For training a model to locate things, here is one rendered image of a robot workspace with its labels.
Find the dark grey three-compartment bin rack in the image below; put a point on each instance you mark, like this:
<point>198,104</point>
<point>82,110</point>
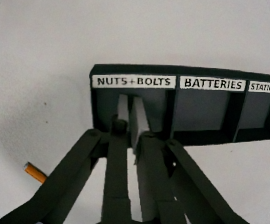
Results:
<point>209,102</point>

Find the orange aa battery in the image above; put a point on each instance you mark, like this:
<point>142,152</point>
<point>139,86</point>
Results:
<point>34,173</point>

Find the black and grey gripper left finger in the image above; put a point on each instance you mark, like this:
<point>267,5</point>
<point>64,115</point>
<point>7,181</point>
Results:
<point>55,198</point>

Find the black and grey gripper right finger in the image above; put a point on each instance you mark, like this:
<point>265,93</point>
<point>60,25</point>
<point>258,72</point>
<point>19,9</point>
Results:
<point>196,196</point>

